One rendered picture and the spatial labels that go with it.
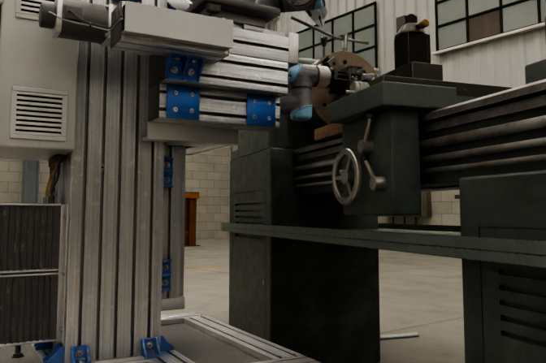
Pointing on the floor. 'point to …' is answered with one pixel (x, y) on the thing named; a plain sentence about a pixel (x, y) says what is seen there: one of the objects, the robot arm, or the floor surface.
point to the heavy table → (190, 218)
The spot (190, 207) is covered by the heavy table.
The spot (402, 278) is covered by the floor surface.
